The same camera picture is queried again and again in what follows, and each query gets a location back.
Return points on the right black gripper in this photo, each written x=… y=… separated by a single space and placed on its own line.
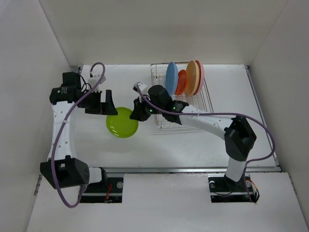
x=138 y=113

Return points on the tan beige plate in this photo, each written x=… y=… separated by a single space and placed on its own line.
x=192 y=72

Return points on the aluminium table rail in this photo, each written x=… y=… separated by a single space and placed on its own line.
x=159 y=146

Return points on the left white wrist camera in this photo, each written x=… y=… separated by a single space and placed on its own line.
x=96 y=80

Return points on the blue plate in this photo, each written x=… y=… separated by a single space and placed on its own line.
x=171 y=79

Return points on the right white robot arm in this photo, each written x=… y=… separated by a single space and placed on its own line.
x=236 y=132

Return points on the green plate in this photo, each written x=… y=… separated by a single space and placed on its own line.
x=121 y=126

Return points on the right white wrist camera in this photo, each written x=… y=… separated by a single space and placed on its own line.
x=140 y=87

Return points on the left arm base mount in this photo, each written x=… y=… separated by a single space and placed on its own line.
x=111 y=192

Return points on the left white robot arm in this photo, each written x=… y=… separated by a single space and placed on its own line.
x=63 y=168

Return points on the orange plate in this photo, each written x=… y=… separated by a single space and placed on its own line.
x=182 y=82

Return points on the pink plate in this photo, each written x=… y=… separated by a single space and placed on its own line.
x=201 y=77

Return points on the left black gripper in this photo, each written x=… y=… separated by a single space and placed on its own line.
x=106 y=108

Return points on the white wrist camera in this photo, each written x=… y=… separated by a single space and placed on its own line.
x=96 y=80
x=140 y=87

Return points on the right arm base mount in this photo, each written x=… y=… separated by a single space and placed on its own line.
x=224 y=190

